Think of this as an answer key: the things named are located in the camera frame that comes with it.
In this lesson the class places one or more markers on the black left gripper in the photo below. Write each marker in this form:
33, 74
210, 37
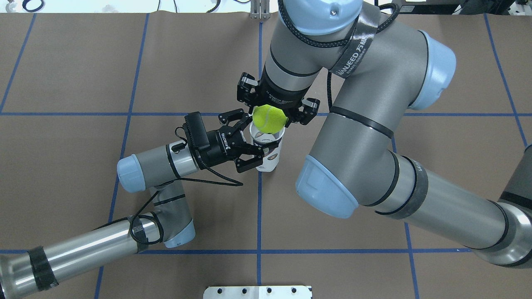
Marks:
217, 144

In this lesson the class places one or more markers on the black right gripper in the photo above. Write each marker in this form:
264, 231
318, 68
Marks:
282, 96

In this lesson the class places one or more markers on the yellow tennis ball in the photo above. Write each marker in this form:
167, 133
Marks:
269, 119

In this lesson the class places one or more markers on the clear tennis ball can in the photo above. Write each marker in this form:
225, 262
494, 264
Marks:
271, 144

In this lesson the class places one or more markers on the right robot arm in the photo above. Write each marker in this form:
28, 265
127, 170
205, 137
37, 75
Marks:
388, 67

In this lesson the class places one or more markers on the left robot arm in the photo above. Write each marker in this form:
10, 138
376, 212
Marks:
58, 181

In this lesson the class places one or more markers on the black box with label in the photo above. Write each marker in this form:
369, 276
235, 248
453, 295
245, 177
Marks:
427, 7

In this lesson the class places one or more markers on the aluminium frame post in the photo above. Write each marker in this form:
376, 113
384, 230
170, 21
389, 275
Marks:
260, 9

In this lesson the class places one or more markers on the white pedestal column with base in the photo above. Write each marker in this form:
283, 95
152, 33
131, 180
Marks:
259, 292

